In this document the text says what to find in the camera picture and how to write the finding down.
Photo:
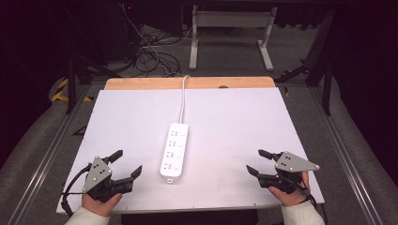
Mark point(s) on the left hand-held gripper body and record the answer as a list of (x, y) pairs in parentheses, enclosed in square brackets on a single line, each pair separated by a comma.
[(97, 175)]

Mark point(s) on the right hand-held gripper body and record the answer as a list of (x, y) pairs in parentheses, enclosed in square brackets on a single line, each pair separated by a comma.
[(294, 164)]

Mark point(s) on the white power strip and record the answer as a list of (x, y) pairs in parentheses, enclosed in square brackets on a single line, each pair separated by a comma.
[(174, 153)]

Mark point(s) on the person's left hand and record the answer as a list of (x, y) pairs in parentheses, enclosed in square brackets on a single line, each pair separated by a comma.
[(100, 207)]

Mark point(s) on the person's right hand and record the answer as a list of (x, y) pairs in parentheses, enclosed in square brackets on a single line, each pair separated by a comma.
[(292, 199)]

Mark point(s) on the white board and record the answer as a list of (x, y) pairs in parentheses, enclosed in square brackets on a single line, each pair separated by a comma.
[(225, 125)]

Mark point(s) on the person's dark lap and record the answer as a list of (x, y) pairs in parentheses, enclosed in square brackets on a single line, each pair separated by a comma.
[(187, 218)]

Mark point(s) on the wooden table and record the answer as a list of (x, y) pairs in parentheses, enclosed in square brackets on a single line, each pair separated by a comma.
[(140, 83)]

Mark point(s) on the black metal stand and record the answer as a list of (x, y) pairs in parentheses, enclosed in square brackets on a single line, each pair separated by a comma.
[(327, 78), (71, 84)]

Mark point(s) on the yellow black hazard tape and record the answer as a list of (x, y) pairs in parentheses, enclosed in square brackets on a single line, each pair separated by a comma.
[(61, 89)]

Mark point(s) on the dark equipment box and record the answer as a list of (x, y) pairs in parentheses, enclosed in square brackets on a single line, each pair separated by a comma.
[(122, 28)]

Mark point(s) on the aluminium rail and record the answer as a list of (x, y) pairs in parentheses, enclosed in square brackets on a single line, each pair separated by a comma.
[(47, 159), (347, 162)]

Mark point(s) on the white metal desk frame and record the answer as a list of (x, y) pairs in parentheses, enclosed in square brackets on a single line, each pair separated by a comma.
[(231, 19)]

